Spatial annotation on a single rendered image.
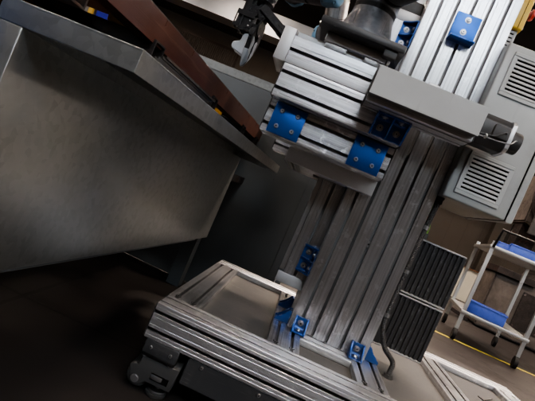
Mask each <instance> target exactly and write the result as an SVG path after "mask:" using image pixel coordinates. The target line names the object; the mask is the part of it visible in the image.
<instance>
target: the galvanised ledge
mask: <svg viewBox="0 0 535 401"><path fill-rule="evenodd" d="M0 18H2V19H5V20H7V21H10V22H12V23H14V24H16V25H19V26H21V27H23V28H25V29H27V30H29V31H30V32H31V33H34V34H35V35H37V36H39V37H40V38H42V39H43V40H45V41H47V42H48V43H50V44H51V45H53V46H55V47H57V48H58V49H60V50H61V51H63V52H65V53H67V54H68V55H69V56H72V57H73V58H75V59H77V60H78V61H80V62H81V63H83V64H85V65H87V66H88V67H89V68H92V69H93V70H95V71H97V72H98V73H100V74H101V75H103V76H105V77H107V78H108V79H109V80H112V81H113V82H115V83H117V84H118V85H120V86H121V87H123V88H125V89H127V90H128V91H130V92H132V93H133V94H135V95H137V96H138V97H140V98H141V99H144V100H145V101H147V102H148V103H150V104H152V105H153V106H155V107H157V108H158V109H160V110H161V111H164V112H165V113H167V114H168V115H170V116H172V117H173V118H175V119H176V120H178V121H180V122H181V123H184V124H185V125H186V126H188V127H190V128H192V129H193V130H195V131H196V132H198V133H200V134H202V135H204V136H205V137H206V138H208V139H210V140H212V141H213V142H215V143H216V144H218V145H220V146H222V147H224V148H225V149H226V150H228V151H230V152H232V153H233V154H235V155H236V156H238V157H240V158H243V159H244V160H247V161H249V162H252V163H254V164H256V165H259V166H261V167H264V168H265V169H269V170H271V171H272V172H275V173H278V171H279V167H280V166H279V165H278V164H276V163H275V162H274V161H273V160H272V159H270V158H269V157H268V156H267V155H266V154H265V153H264V152H263V151H262V150H261V149H259V148H258V147H257V146H256V145H255V144H253V143H252V142H251V141H250V140H249V139H247V138H246V137H245V136H244V135H243V134H241V133H240V132H239V131H238V130H237V129H236V128H235V127H234V126H233V125H232V124H230V123H229V122H228V121H227V120H226V119H224V118H223V117H222V116H221V115H219V114H218V113H217V112H216V111H215V110H213V109H212V108H211V107H210V106H209V105H208V104H207V103H206V102H205V101H204V100H203V99H201V98H200V97H199V96H198V95H196V94H195V93H194V92H193V91H192V90H190V89H189V88H188V87H187V86H186V85H185V84H183V83H182V82H181V81H180V80H179V79H178V78H177V77H176V76H175V75H173V74H172V73H171V72H170V71H169V70H167V69H166V68H165V67H164V66H163V65H161V64H160V63H159V62H158V61H157V60H155V59H154V58H153V57H152V56H151V55H150V54H149V53H148V52H147V51H146V50H144V49H141V48H140V47H137V46H135V45H132V44H129V43H127V42H125V41H121V40H120V39H117V38H115V37H112V36H109V35H107V34H106V33H102V32H100V31H98V30H95V29H92V28H90V27H87V26H86V25H82V24H80V23H78V22H75V21H72V20H70V19H67V18H64V17H62V16H60V15H58V14H55V13H52V12H50V11H48V10H45V9H42V8H41V7H38V6H35V5H33V4H30V3H28V2H25V1H22V0H2V3H1V5H0Z"/></svg>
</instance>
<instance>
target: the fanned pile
mask: <svg viewBox="0 0 535 401"><path fill-rule="evenodd" d="M152 57H153V58H154V59H155V60H157V61H158V62H159V63H160V64H161V65H163V66H164V67H165V68H166V69H167V70H169V71H170V72H171V73H172V74H173V75H175V76H176V77H177V78H178V79H179V80H180V81H181V82H182V83H183V84H185V85H186V86H187V87H188V88H189V89H190V90H192V91H193V92H194V93H195V94H196V95H198V96H199V97H200V98H201V99H203V100H204V101H205V102H207V103H208V102H212V101H213V102H214V103H215V102H216V100H215V99H213V98H212V97H211V96H210V95H209V94H208V93H207V92H206V91H205V90H204V89H203V88H201V87H200V86H199V85H198V84H197V83H196V82H195V81H194V80H193V79H192V78H190V77H189V76H188V75H187V74H186V73H185V72H184V71H183V70H182V69H181V68H179V67H178V66H177V65H176V64H175V63H174V62H173V61H172V60H171V59H170V58H169V57H168V56H152Z"/></svg>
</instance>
